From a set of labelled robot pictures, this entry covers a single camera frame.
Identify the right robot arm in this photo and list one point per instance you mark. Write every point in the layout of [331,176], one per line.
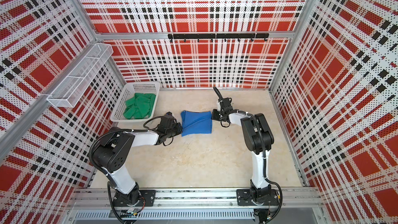
[258,140]

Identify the white wire wall shelf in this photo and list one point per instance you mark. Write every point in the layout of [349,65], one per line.
[70,90]

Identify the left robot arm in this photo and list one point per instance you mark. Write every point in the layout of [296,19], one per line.
[109,152]

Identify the blue tank top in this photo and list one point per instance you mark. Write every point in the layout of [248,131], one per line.
[196,123]

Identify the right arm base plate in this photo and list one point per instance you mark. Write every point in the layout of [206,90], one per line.
[263,197]

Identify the white plastic laundry basket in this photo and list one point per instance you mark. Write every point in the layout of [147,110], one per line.
[128,92]

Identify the green tank top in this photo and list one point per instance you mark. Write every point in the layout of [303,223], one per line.
[140,106]

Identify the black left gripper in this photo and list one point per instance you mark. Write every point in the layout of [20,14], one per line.
[179,128]

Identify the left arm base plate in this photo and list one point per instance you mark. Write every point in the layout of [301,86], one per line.
[136,198]

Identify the black wall hook rail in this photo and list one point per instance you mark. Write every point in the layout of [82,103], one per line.
[185,37]

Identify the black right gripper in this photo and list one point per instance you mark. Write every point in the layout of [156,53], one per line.
[215,115]

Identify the aluminium front rail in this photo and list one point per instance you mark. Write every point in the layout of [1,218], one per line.
[178,198]

